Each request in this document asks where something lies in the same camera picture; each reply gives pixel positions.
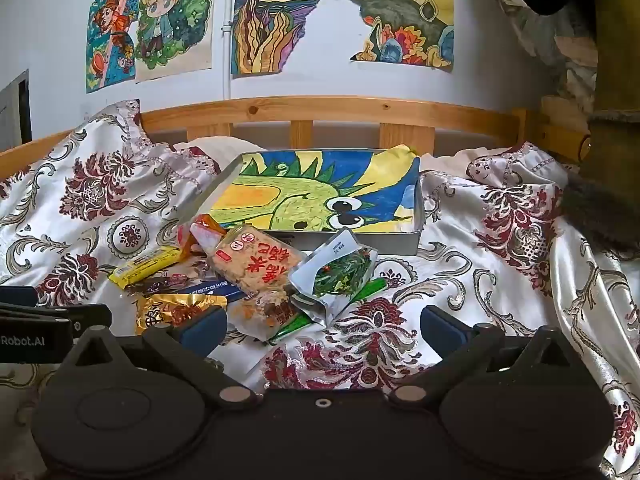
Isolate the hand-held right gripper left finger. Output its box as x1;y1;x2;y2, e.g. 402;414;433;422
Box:
60;305;262;411

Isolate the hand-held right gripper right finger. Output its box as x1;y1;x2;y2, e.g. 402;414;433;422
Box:
389;305;591;411

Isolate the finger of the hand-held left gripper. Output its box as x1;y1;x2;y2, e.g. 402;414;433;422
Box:
0;286;40;307
0;303;114;339

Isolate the gold snack packet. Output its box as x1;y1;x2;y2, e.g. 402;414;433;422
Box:
135;294;228;336

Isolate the blue white snack packet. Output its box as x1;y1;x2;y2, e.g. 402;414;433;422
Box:
170;280;247;307

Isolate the clear brown snack packet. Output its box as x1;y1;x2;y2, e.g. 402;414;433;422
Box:
227;290;302;346

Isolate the yellow snack packet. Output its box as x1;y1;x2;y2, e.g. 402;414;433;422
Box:
109;246;182;289

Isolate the clear rice cracker packet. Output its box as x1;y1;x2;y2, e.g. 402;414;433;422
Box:
207;225;307;297

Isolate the green snack packet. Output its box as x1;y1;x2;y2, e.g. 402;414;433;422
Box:
265;280;382;347

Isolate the orange snack packet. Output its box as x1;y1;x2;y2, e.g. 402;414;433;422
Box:
177;214;236;262

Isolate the grey metal tray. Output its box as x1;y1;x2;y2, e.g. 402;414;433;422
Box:
192;147;427;257

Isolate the silver green vegetable packet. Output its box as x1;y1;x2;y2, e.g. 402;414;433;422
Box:
290;227;377;331

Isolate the floral printed blanket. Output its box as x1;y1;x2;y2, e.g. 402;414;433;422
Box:
0;100;640;480

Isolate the coloured dinosaur drawing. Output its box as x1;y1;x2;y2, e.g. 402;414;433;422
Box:
207;145;421;236

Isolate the cream pillow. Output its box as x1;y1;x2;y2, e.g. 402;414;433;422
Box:
419;147;516;173

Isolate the grey framed panel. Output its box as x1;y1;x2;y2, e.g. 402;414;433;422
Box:
0;70;32;155

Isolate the white pillow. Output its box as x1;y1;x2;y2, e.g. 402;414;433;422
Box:
172;136;268;161

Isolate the dark furry cloth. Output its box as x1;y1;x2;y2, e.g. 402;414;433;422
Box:
561;170;640;262

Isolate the wooden bed headboard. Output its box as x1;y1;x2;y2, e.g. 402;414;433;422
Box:
0;96;592;167

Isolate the floral curtain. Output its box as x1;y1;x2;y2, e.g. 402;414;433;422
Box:
479;0;601;136

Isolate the orange-haired figure wall poster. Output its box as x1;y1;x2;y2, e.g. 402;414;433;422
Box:
86;0;140;94

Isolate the olive green post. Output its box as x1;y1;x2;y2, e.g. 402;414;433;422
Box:
580;0;640;173

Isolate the swirl pattern wall poster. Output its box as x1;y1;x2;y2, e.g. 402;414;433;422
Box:
230;0;346;79

